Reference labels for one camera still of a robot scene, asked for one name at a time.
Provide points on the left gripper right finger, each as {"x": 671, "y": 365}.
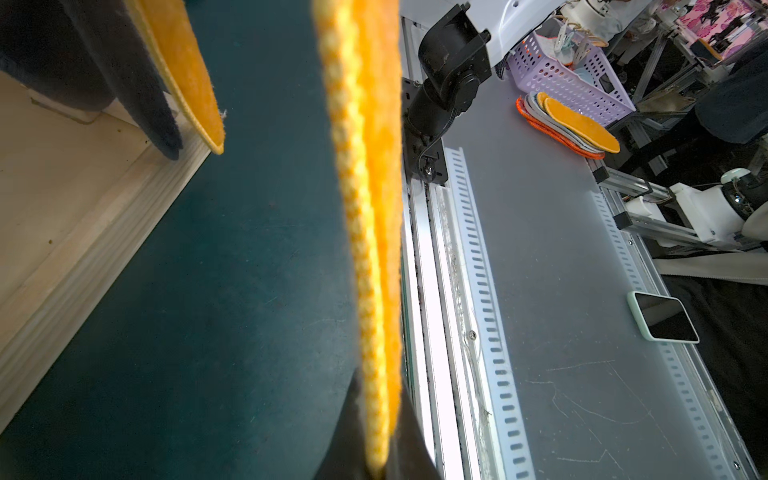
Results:
{"x": 408, "y": 454}

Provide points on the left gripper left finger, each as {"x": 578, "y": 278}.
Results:
{"x": 345, "y": 456}

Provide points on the yellow insole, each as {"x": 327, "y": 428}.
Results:
{"x": 359, "y": 50}
{"x": 167, "y": 33}

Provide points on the dark grey insole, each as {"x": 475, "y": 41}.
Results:
{"x": 85, "y": 55}

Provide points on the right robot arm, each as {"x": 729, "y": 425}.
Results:
{"x": 464, "y": 45}

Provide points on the stack of spare insoles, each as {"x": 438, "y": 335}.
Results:
{"x": 579, "y": 133}

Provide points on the smartphone in green case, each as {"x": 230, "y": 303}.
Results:
{"x": 662, "y": 318}

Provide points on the wooden clothes rack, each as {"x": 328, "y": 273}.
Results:
{"x": 77, "y": 201}

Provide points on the purple plastic basket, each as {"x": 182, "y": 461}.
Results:
{"x": 591, "y": 88}

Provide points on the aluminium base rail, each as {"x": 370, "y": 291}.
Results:
{"x": 457, "y": 362}

